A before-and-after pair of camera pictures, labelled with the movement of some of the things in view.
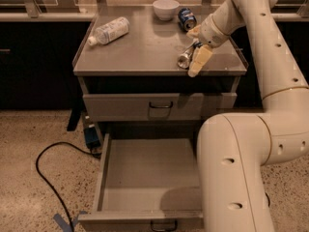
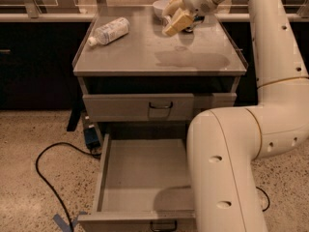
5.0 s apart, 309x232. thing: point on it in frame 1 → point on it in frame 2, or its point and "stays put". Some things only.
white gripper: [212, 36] → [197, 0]
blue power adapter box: [91, 136] stays put
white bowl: [165, 10] stays put
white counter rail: [127, 16] stays put
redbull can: [185, 58] → [197, 19]
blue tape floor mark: [65, 226] stays put
